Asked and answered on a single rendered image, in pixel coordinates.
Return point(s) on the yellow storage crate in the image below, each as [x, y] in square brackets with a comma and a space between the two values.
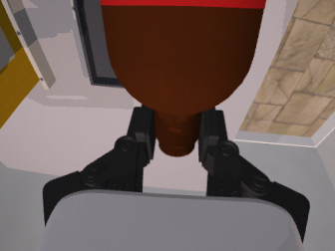
[17, 75]

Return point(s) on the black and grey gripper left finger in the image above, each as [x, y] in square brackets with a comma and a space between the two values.
[117, 169]

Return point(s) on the dark grey rectangular tray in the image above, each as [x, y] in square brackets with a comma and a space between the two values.
[92, 34]

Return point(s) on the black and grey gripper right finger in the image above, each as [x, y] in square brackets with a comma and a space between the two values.
[221, 159]

